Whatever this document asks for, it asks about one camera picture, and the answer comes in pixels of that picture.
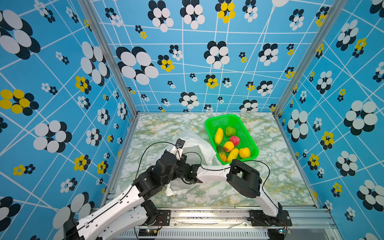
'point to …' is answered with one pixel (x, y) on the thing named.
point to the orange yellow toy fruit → (228, 146)
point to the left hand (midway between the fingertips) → (182, 146)
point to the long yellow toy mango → (219, 136)
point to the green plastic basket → (246, 140)
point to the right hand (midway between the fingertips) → (167, 170)
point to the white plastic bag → (198, 150)
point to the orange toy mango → (222, 154)
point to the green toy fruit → (230, 131)
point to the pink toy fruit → (235, 140)
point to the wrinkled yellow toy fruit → (244, 153)
